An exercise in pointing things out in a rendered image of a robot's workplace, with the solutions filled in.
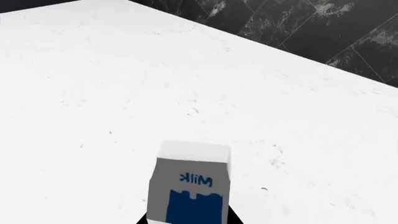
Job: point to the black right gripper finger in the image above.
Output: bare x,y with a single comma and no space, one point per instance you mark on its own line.
142,220

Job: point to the white and blue milk carton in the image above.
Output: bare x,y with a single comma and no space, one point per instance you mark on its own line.
189,186

